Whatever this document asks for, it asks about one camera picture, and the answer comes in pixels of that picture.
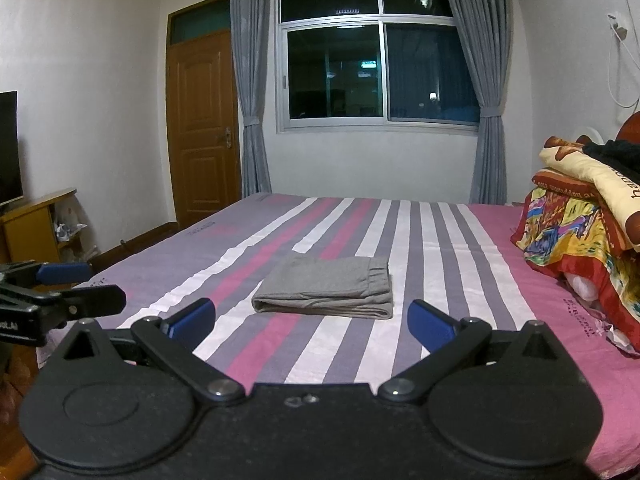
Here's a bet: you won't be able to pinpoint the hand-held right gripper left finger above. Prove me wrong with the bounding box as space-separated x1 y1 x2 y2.
45 298 246 404

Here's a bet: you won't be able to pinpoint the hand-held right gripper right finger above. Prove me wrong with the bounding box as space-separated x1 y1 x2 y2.
377 299 581 405

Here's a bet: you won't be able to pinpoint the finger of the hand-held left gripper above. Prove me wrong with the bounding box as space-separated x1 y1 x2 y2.
0 284 127 329
0 260 94 289

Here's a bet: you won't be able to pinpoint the grey pants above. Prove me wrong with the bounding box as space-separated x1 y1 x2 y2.
251 255 395 320

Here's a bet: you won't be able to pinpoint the white crumpled plastic bag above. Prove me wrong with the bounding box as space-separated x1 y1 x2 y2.
55 204 87 247

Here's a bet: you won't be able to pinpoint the wooden cabinet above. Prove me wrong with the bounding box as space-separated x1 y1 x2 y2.
0 187 96 291

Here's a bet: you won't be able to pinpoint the striped purple pink bed sheet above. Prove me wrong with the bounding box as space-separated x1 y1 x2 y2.
37 192 640 478

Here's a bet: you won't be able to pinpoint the dark wooden bed footboard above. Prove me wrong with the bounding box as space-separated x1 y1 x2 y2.
87 222 178 273

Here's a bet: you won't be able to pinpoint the black flat television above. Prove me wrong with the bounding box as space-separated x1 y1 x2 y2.
0 91 25 208

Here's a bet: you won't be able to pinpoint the clear plastic bag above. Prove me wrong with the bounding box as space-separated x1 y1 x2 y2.
570 270 601 306

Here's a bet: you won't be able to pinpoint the colourful printed blanket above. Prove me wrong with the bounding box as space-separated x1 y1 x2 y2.
510 170 640 353

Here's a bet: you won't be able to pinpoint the grey curtain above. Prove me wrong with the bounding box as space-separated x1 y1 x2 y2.
435 0 516 206
229 0 273 198

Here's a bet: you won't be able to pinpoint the brown wooden door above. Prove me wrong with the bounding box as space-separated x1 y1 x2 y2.
166 0 243 231

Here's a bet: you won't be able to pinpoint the cream printed blanket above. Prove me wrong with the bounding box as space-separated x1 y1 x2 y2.
537 135 640 253

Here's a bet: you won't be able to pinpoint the white round object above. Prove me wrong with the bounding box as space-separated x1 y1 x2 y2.
575 125 607 149

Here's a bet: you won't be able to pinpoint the black cloth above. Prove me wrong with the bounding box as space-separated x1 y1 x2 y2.
582 139 640 186

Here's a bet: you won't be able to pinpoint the sliding glass window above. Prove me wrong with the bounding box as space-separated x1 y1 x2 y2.
274 0 482 135

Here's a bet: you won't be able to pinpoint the red wooden headboard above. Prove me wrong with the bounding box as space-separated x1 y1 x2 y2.
614 112 640 143

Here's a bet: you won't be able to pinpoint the white cable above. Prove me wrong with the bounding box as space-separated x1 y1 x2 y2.
606 22 640 109

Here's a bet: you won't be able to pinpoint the white wall socket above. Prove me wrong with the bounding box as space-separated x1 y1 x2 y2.
607 12 630 41

